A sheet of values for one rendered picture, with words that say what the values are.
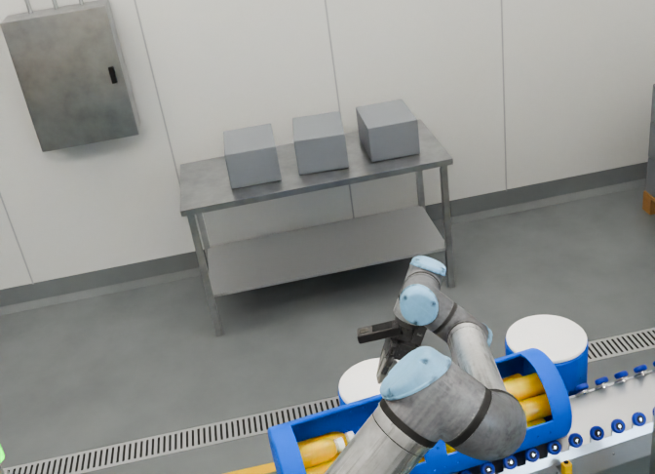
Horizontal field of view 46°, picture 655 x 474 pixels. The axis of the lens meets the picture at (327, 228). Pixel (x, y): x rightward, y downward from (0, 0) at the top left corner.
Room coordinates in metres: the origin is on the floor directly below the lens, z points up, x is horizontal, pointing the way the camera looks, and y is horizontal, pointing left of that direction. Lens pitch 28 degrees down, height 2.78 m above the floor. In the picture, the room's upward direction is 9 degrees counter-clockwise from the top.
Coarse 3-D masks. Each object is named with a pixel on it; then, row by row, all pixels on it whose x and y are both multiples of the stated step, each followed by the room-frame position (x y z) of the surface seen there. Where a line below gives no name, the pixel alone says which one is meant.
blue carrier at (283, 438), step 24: (504, 360) 1.89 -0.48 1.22; (528, 360) 1.86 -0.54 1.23; (552, 384) 1.77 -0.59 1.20; (336, 408) 1.80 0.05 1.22; (360, 408) 1.87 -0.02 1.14; (552, 408) 1.73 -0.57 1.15; (288, 432) 1.70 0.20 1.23; (312, 432) 1.84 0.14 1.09; (528, 432) 1.70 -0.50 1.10; (552, 432) 1.72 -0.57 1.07; (288, 456) 1.62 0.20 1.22; (432, 456) 1.64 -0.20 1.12; (456, 456) 1.65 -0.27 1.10
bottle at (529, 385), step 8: (520, 376) 1.86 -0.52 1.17; (528, 376) 1.85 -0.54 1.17; (536, 376) 1.85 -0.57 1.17; (504, 384) 1.84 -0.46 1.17; (512, 384) 1.83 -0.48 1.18; (520, 384) 1.83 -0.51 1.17; (528, 384) 1.83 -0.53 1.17; (536, 384) 1.83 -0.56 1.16; (512, 392) 1.81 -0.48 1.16; (520, 392) 1.81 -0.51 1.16; (528, 392) 1.81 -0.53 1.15; (536, 392) 1.82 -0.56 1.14; (544, 392) 1.83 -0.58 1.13
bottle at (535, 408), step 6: (534, 396) 1.82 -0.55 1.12; (540, 396) 1.81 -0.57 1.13; (546, 396) 1.81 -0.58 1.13; (522, 402) 1.80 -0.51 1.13; (528, 402) 1.79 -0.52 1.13; (534, 402) 1.79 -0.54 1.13; (540, 402) 1.79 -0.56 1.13; (546, 402) 1.79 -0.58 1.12; (522, 408) 1.77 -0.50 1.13; (528, 408) 1.77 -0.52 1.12; (534, 408) 1.77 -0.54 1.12; (540, 408) 1.77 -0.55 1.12; (546, 408) 1.77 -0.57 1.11; (528, 414) 1.76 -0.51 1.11; (534, 414) 1.76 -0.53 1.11; (540, 414) 1.77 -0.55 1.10; (546, 414) 1.77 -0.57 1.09; (528, 420) 1.76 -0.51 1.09
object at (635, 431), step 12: (612, 432) 1.80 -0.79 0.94; (624, 432) 1.81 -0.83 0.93; (636, 432) 1.81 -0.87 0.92; (648, 432) 1.81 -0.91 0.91; (588, 444) 1.78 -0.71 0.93; (600, 444) 1.78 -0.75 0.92; (612, 444) 1.78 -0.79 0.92; (552, 456) 1.75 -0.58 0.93; (564, 456) 1.75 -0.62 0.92; (576, 456) 1.75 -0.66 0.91; (504, 468) 1.72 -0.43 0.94; (516, 468) 1.73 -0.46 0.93; (528, 468) 1.73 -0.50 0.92; (540, 468) 1.73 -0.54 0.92
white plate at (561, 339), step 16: (528, 320) 2.32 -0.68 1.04; (544, 320) 2.30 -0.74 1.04; (560, 320) 2.29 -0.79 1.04; (512, 336) 2.24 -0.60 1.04; (528, 336) 2.22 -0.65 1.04; (544, 336) 2.21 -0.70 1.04; (560, 336) 2.19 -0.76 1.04; (576, 336) 2.18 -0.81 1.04; (544, 352) 2.12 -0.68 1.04; (560, 352) 2.11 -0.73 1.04; (576, 352) 2.10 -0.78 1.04
